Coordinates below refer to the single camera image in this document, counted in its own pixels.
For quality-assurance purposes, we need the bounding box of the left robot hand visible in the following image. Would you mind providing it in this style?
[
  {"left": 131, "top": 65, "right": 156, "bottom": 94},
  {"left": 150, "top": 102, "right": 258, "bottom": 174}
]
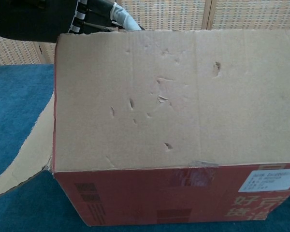
[{"left": 0, "top": 0, "right": 145, "bottom": 44}]

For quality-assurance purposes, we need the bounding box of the blue table mat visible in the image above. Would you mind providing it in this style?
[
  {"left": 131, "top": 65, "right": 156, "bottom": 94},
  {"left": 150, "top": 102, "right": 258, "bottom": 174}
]
[{"left": 0, "top": 63, "right": 290, "bottom": 232}]

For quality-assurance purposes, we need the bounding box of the red cardboard box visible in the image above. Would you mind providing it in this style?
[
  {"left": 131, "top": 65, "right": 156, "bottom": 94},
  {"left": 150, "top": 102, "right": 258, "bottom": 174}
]
[{"left": 0, "top": 29, "right": 290, "bottom": 228}]

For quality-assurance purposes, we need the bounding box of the woven folding screen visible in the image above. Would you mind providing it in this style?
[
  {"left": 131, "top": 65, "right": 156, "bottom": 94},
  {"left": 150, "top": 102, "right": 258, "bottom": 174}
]
[{"left": 0, "top": 0, "right": 290, "bottom": 66}]

